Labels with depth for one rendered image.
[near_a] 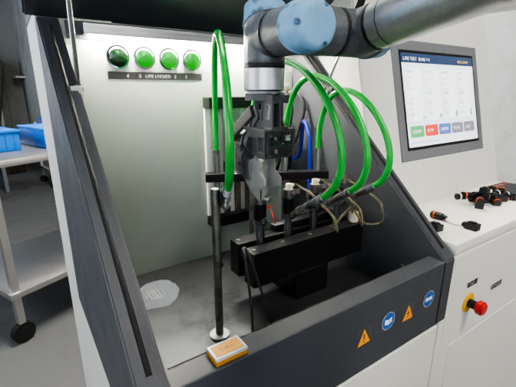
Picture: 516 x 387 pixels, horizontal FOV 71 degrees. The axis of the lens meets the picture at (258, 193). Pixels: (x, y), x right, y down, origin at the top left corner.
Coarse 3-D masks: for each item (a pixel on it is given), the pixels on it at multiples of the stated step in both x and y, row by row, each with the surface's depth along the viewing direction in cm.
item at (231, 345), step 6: (228, 342) 51; (234, 342) 51; (240, 342) 51; (210, 348) 50; (216, 348) 50; (222, 348) 50; (228, 348) 50; (234, 348) 50; (216, 354) 49; (222, 354) 49; (240, 354) 50; (228, 360) 49
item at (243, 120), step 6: (252, 108) 68; (246, 114) 69; (252, 114) 67; (240, 120) 71; (246, 120) 69; (252, 120) 69; (234, 126) 74; (240, 126) 72; (234, 132) 74; (234, 138) 76
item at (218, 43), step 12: (216, 36) 62; (216, 48) 76; (216, 60) 79; (216, 72) 82; (228, 72) 56; (216, 84) 84; (228, 84) 54; (216, 96) 86; (228, 96) 54; (216, 108) 87; (228, 108) 53; (216, 120) 89; (228, 120) 53; (216, 132) 90; (228, 132) 53; (216, 144) 91; (228, 144) 54; (228, 156) 54; (228, 168) 55; (228, 180) 57; (228, 192) 61
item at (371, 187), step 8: (344, 88) 84; (360, 96) 80; (368, 104) 79; (320, 112) 91; (376, 112) 78; (320, 120) 92; (376, 120) 78; (320, 128) 93; (384, 128) 77; (320, 136) 94; (384, 136) 77; (320, 144) 94; (320, 152) 95; (392, 152) 76; (320, 160) 96; (392, 160) 77; (384, 176) 78; (376, 184) 80; (360, 192) 84; (368, 192) 83
